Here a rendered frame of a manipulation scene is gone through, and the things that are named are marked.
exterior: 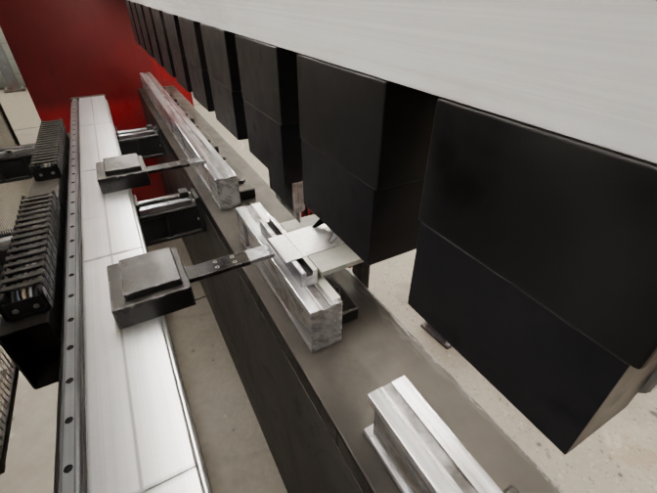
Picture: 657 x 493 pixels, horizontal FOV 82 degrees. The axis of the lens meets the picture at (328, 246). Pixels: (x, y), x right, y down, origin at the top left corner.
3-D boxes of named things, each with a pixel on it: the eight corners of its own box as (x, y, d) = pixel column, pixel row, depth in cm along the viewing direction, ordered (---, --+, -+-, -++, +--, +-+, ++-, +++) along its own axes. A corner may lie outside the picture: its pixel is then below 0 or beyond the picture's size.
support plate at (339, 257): (439, 235, 74) (440, 231, 73) (322, 277, 63) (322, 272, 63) (385, 198, 87) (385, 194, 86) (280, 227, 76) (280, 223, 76)
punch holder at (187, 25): (247, 107, 82) (238, 19, 72) (209, 112, 79) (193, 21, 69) (228, 93, 93) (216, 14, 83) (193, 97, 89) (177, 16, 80)
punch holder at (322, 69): (439, 244, 39) (474, 69, 29) (371, 268, 35) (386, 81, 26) (360, 187, 50) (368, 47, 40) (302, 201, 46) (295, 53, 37)
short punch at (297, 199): (305, 221, 61) (303, 165, 55) (294, 224, 60) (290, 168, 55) (281, 196, 68) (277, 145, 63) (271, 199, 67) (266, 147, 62)
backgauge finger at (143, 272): (284, 275, 64) (283, 251, 62) (119, 331, 54) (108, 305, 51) (260, 241, 73) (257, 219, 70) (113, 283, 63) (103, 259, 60)
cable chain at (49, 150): (63, 177, 94) (57, 162, 91) (35, 182, 91) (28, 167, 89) (66, 129, 125) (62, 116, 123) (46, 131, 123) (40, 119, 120)
